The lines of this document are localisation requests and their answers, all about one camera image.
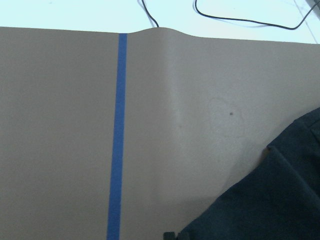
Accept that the black graphic t-shirt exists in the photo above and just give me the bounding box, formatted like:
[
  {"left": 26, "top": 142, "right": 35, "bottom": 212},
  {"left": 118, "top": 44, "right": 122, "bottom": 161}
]
[{"left": 177, "top": 109, "right": 320, "bottom": 240}]

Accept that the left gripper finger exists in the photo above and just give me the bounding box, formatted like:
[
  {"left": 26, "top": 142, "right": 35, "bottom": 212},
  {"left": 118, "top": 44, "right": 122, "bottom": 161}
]
[{"left": 163, "top": 231, "right": 176, "bottom": 240}]

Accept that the thin black cable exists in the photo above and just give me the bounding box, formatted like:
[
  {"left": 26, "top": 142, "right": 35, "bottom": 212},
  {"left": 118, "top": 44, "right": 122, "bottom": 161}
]
[
  {"left": 194, "top": 0, "right": 318, "bottom": 31},
  {"left": 137, "top": 0, "right": 160, "bottom": 28}
]

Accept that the brown paper table cover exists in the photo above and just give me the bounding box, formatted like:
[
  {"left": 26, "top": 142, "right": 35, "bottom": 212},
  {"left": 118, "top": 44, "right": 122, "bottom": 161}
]
[{"left": 0, "top": 27, "right": 320, "bottom": 240}]

